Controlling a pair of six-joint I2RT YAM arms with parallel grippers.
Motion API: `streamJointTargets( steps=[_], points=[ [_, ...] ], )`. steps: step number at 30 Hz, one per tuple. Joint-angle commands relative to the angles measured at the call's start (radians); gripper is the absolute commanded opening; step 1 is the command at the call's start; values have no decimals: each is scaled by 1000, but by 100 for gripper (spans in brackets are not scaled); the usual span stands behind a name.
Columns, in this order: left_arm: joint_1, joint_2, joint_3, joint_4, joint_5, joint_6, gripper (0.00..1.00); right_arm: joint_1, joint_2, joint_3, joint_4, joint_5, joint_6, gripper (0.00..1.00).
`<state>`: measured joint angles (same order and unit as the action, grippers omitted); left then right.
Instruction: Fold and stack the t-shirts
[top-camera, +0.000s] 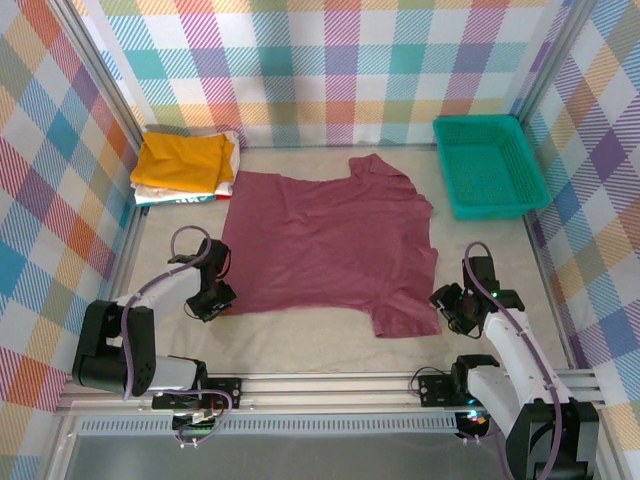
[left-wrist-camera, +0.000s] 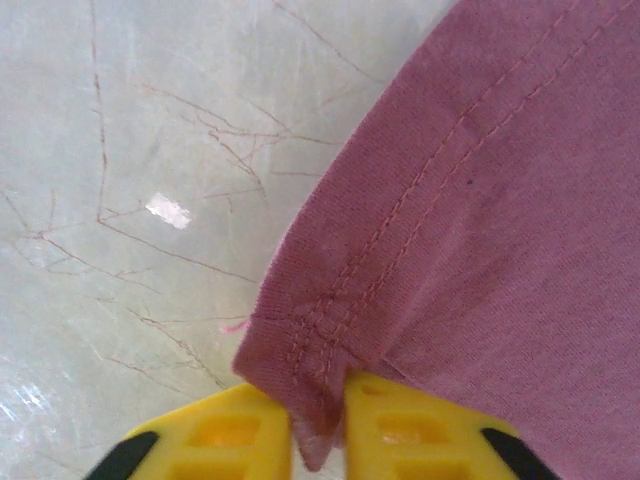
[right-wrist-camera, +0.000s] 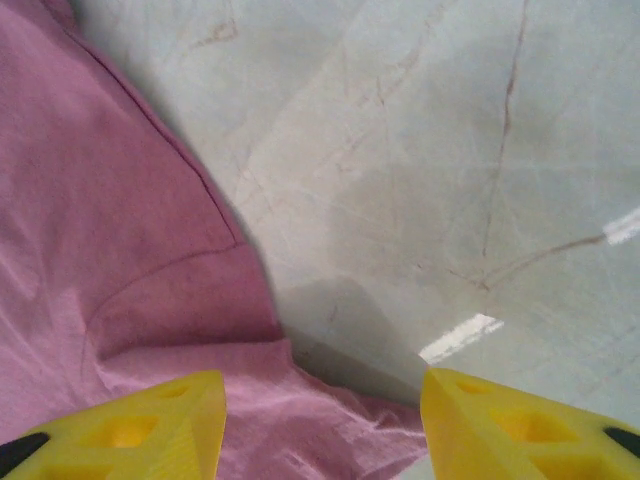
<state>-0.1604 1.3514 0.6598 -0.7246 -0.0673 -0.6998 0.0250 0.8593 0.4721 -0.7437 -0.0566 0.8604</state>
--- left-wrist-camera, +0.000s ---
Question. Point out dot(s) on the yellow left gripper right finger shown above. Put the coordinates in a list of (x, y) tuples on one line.
[(425, 430)]

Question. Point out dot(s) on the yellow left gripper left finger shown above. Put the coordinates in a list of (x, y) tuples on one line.
[(220, 435)]

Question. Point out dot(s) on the maroon t-shirt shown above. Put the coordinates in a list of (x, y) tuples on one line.
[(500, 225)]

